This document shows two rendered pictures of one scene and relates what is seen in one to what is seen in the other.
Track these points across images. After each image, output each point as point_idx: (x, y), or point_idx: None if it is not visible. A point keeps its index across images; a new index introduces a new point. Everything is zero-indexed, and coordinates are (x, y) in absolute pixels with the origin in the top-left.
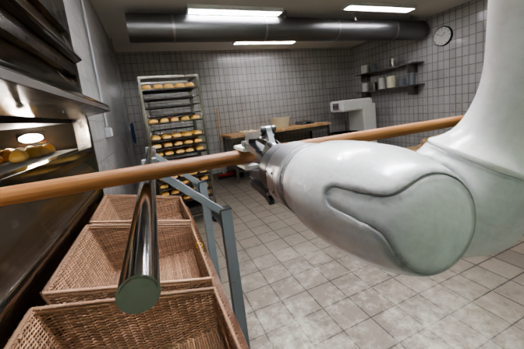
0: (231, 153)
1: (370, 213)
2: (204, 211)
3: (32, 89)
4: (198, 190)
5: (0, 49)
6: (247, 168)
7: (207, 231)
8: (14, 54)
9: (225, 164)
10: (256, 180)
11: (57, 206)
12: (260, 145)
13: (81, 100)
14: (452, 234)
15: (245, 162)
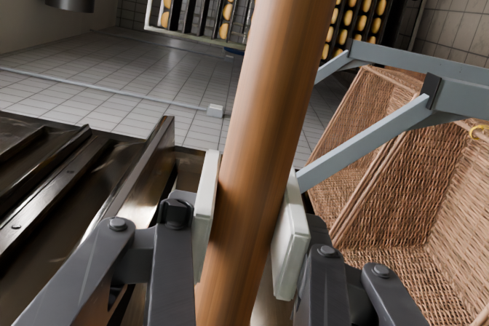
0: (206, 277)
1: None
2: (414, 68)
3: None
4: (363, 62)
5: (12, 289)
6: (286, 294)
7: (460, 78)
8: (30, 260)
9: (241, 317)
10: (360, 313)
11: (273, 295)
12: (148, 305)
13: (117, 204)
14: None
15: (266, 238)
